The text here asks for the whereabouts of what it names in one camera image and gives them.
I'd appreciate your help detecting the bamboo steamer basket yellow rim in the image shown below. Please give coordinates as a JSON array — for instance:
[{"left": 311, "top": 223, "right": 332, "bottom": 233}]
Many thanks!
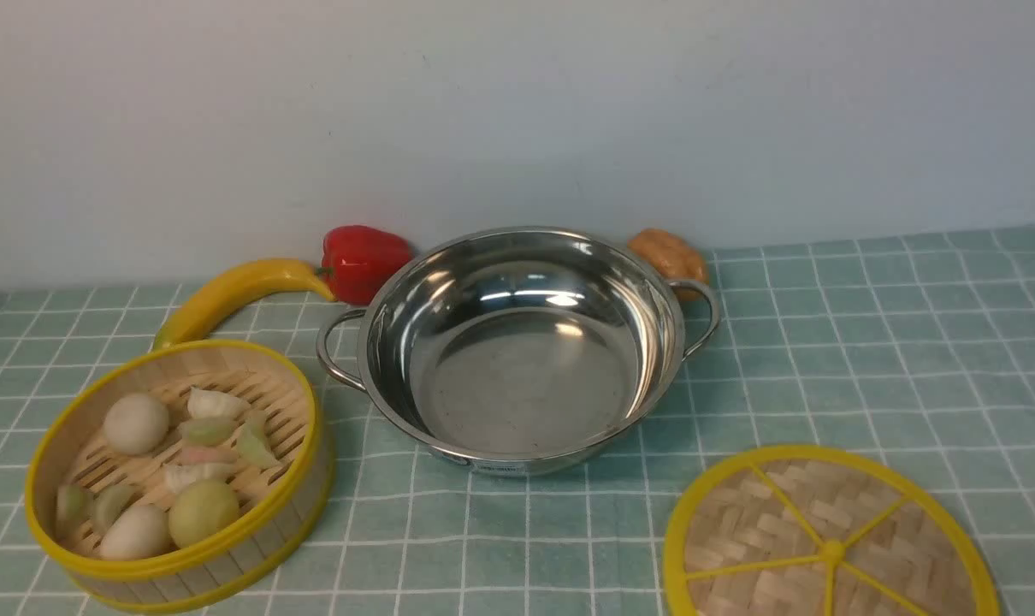
[{"left": 24, "top": 340, "right": 336, "bottom": 615}]

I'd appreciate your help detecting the woven bamboo steamer lid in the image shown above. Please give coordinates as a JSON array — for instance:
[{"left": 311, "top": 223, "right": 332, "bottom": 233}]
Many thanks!
[{"left": 661, "top": 445, "right": 1002, "bottom": 615}]

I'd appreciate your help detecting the white dumpling top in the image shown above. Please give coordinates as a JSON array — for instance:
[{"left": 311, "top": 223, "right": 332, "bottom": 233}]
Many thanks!
[{"left": 186, "top": 387, "right": 252, "bottom": 421}]

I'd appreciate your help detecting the stainless steel pot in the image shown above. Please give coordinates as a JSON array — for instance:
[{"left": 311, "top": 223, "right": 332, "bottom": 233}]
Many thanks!
[{"left": 315, "top": 227, "right": 722, "bottom": 477}]

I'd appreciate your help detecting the green dumpling far left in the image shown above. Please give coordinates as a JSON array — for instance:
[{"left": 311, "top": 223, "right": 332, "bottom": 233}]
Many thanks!
[{"left": 55, "top": 483, "right": 94, "bottom": 541}]

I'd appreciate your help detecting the green dumpling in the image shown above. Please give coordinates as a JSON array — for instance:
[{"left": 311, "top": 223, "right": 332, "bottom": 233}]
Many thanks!
[
  {"left": 179, "top": 418, "right": 239, "bottom": 447},
  {"left": 55, "top": 483, "right": 94, "bottom": 541},
  {"left": 90, "top": 483, "right": 139, "bottom": 536},
  {"left": 234, "top": 418, "right": 280, "bottom": 471}
]

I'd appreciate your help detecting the white bun front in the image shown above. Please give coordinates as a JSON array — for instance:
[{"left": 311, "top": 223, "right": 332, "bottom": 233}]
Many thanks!
[{"left": 98, "top": 504, "right": 172, "bottom": 561}]

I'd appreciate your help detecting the white round bun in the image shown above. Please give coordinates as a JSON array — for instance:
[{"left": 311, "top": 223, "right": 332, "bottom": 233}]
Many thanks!
[{"left": 102, "top": 393, "right": 170, "bottom": 456}]

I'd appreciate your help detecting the yellow-green round bun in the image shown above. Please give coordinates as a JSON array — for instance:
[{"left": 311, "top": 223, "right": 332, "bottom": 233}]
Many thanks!
[{"left": 167, "top": 479, "right": 240, "bottom": 548}]

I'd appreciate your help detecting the pink white dumpling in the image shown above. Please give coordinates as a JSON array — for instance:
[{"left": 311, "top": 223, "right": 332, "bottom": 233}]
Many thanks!
[{"left": 162, "top": 446, "right": 239, "bottom": 495}]

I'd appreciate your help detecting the green dumpling centre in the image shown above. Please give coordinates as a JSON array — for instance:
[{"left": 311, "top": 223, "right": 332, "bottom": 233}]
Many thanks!
[{"left": 179, "top": 418, "right": 239, "bottom": 447}]

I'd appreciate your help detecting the green dumpling right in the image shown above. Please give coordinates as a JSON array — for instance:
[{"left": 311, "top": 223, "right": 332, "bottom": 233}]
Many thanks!
[{"left": 234, "top": 418, "right": 280, "bottom": 471}]

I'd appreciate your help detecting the yellow plastic banana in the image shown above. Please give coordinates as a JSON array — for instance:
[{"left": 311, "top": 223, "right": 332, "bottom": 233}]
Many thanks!
[{"left": 151, "top": 258, "right": 336, "bottom": 352}]

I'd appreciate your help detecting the red bell pepper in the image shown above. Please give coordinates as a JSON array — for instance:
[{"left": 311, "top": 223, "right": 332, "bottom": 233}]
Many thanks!
[{"left": 321, "top": 225, "right": 413, "bottom": 305}]

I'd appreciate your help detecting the brown bread roll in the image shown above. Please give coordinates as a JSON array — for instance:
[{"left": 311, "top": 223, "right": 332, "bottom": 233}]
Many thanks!
[{"left": 627, "top": 228, "right": 709, "bottom": 284}]

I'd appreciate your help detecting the green checkered tablecloth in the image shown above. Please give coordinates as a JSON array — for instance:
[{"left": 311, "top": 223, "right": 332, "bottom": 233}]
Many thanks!
[{"left": 0, "top": 224, "right": 1035, "bottom": 616}]

